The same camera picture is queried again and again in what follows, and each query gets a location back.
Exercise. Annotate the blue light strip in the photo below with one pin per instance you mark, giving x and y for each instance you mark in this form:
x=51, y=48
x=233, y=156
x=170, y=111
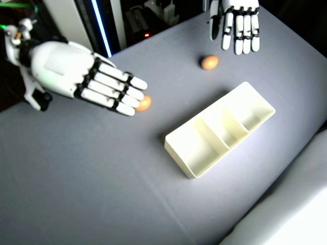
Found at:
x=102, y=28

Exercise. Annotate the black device with red light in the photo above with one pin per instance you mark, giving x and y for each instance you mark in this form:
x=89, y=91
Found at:
x=143, y=28

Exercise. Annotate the grey table cloth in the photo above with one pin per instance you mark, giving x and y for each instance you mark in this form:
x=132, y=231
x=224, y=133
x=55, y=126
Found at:
x=76, y=178

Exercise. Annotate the white cabinet panel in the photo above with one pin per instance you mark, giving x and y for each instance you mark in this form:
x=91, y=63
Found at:
x=66, y=20

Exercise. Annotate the cream three-compartment tray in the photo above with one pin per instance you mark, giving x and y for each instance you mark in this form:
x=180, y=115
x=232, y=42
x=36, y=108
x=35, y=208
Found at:
x=204, y=153

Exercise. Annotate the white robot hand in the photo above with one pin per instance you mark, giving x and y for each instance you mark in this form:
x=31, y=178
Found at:
x=58, y=66
x=230, y=5

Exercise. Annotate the brown egg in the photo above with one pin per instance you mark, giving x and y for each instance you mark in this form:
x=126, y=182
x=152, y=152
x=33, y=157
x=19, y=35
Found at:
x=209, y=62
x=146, y=103

